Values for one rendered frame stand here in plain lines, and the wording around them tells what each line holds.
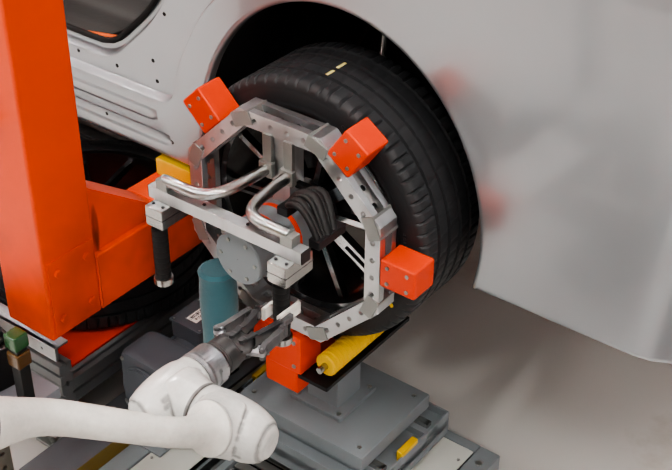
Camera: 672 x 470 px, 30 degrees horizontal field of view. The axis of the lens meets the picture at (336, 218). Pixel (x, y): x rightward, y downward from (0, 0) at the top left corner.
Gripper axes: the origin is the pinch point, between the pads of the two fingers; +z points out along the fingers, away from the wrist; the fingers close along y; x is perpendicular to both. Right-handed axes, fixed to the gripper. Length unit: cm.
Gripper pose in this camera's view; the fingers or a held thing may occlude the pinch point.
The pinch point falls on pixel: (281, 310)
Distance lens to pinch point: 258.6
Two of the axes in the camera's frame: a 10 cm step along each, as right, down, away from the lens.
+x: 0.0, -8.3, -5.5
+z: 6.0, -4.4, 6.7
